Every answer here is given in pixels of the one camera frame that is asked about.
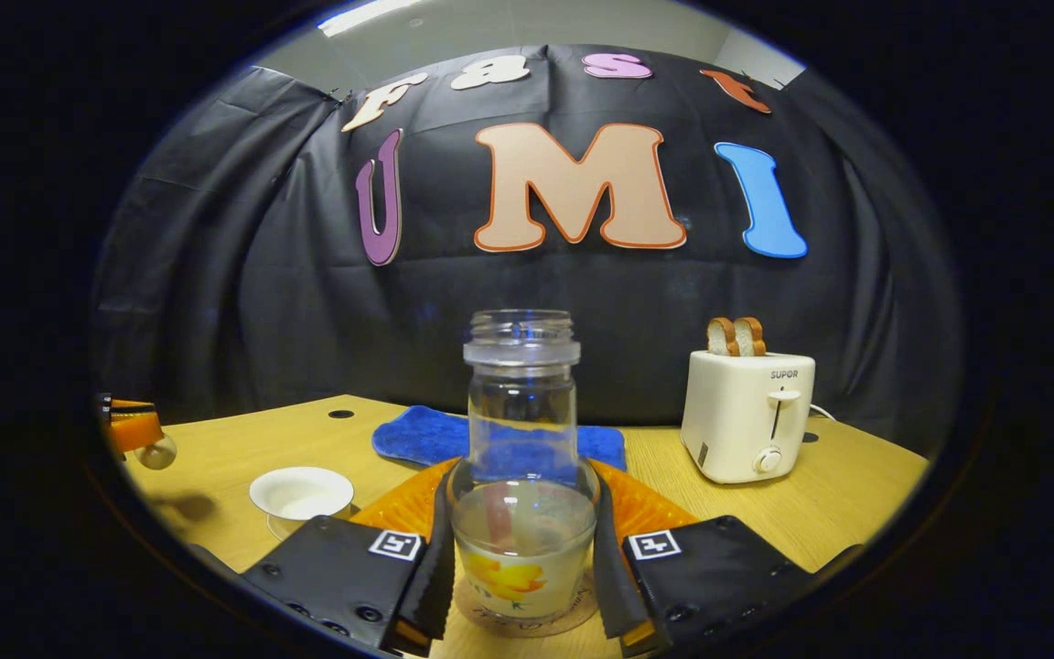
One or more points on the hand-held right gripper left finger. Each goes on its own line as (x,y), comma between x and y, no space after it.
(335,572)

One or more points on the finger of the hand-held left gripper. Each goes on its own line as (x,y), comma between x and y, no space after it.
(135,430)
(129,407)

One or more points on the cream ceramic teacup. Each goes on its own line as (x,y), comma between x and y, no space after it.
(298,490)

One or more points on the blue towel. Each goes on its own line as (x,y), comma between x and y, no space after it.
(417,437)

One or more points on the black backdrop cloth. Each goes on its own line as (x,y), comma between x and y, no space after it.
(243,302)

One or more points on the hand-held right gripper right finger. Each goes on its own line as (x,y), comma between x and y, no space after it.
(719,572)

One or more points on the round cork coaster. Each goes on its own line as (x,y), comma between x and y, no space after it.
(527,627)

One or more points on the cream teacup lid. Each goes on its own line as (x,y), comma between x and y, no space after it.
(159,454)

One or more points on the white toaster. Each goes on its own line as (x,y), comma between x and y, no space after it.
(733,421)

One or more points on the toast slice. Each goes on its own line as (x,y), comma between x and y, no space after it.
(722,339)
(752,337)

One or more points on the clear glass water bottle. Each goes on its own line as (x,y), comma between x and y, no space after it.
(522,430)

